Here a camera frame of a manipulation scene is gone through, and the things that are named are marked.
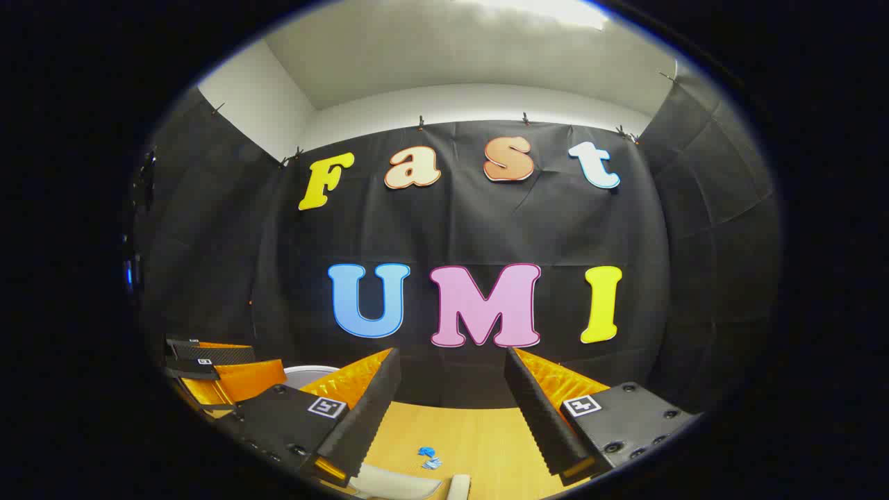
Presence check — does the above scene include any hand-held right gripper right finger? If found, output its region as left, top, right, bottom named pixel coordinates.
left=504, top=346, right=699, bottom=487

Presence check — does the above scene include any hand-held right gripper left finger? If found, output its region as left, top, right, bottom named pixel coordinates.
left=233, top=347, right=402, bottom=487

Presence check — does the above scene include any white garbage bin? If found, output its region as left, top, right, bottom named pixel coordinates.
left=283, top=365, right=341, bottom=391

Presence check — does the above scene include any white dustpan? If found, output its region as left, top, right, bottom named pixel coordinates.
left=349, top=463, right=445, bottom=500

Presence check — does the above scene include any wooden desktop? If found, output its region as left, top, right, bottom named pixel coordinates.
left=323, top=399, right=601, bottom=500

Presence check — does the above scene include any row of small backdrop clips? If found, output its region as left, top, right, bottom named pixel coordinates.
left=210, top=68, right=679, bottom=166

